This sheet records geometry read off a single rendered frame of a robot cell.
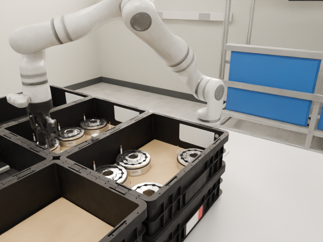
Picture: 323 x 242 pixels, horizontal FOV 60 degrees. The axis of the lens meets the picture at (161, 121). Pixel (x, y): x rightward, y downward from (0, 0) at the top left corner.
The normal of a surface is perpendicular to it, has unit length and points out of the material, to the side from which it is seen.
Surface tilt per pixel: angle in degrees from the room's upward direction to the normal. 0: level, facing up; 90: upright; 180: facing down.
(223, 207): 0
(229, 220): 0
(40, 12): 90
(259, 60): 90
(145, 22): 118
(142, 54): 90
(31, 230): 0
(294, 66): 90
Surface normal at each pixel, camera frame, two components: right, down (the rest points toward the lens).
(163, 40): 0.37, 0.71
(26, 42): 0.33, 0.33
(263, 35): -0.57, 0.33
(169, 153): 0.00, -0.92
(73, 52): 0.82, 0.22
